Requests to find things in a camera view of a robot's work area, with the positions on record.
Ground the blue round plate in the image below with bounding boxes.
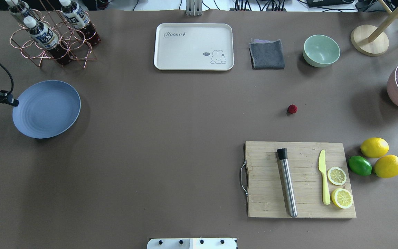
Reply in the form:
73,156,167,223
12,80,82,139

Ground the red strawberry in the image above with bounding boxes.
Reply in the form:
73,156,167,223
287,104,298,114

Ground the wooden cup stand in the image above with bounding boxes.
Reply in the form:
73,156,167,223
350,7,398,56

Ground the front tea bottle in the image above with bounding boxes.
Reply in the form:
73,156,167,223
24,16,72,65

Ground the tea bottle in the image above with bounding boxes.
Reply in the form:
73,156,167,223
24,16,72,65
60,0,101,47
5,0,40,26

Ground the upper whole lemon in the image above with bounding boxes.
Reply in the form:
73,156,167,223
360,137,389,158

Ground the whole lemon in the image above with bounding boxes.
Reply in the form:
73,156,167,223
360,137,389,158
374,155,398,178

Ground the back left tea bottle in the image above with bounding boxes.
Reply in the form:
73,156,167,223
5,0,40,26

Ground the green bowl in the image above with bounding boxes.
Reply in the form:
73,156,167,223
303,35,341,68

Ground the lower whole lemon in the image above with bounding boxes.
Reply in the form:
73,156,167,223
374,155,398,178

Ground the back right tea bottle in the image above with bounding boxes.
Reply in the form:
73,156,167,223
60,0,101,47

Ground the green lime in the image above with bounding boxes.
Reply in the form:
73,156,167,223
348,156,372,176

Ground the upper lemon half slice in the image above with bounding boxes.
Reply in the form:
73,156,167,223
327,167,347,186

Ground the lemon half slice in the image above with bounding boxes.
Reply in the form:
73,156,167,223
331,188,353,209
327,167,347,186

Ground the lower lemon half slice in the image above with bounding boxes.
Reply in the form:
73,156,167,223
331,188,353,209

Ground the grey folded cloth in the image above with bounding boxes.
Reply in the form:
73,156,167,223
249,39,285,70

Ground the yellow plastic knife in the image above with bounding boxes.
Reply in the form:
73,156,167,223
318,150,331,205

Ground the steel muddler black tip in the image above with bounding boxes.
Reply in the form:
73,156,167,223
277,148,298,218

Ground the cream rabbit tray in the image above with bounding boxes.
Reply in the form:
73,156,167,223
153,23,234,71

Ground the wooden cutting board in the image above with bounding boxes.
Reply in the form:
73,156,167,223
244,141,356,219

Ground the copper wire bottle rack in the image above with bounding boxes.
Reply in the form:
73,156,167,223
7,0,101,66

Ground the grey metal bracket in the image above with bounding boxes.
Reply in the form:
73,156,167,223
185,0,202,16

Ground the white mount plate with screws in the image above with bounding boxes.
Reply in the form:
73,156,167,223
147,237,238,249

